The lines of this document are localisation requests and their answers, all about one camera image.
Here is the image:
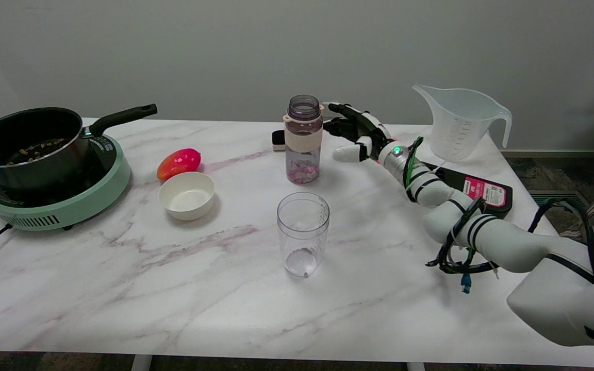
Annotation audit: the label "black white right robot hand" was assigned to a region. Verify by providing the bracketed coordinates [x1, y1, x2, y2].
[323, 102, 394, 163]

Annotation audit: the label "clear bottle with beige band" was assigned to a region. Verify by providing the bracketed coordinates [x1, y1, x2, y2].
[283, 95, 324, 185]

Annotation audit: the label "translucent plastic measuring jug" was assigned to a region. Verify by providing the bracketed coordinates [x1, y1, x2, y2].
[412, 84, 513, 163]

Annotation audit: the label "clear plastic cup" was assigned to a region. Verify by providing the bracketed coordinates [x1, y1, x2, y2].
[276, 192, 330, 279]

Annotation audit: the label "black device with pink label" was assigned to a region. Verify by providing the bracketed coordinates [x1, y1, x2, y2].
[421, 162, 513, 220]

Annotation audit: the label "red orange toy mango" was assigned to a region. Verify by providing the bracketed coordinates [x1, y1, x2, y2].
[156, 148, 202, 182]

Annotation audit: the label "white bowl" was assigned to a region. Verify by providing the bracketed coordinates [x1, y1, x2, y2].
[159, 172, 216, 222]

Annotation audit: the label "floor vent grille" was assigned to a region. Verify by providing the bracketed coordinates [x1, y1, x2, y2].
[528, 190, 589, 208]

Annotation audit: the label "mint green induction cooker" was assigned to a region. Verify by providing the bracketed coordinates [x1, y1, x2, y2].
[0, 134, 131, 231]

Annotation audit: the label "brown food bits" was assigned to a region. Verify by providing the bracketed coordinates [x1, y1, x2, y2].
[6, 137, 68, 165]

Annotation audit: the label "green robot wrist cable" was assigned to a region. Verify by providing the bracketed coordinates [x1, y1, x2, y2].
[403, 137, 425, 199]

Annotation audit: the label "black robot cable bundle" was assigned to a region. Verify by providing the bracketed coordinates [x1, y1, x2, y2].
[426, 197, 594, 294]

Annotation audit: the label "black saucepan with handle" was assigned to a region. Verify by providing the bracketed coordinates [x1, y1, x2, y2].
[0, 104, 158, 192]

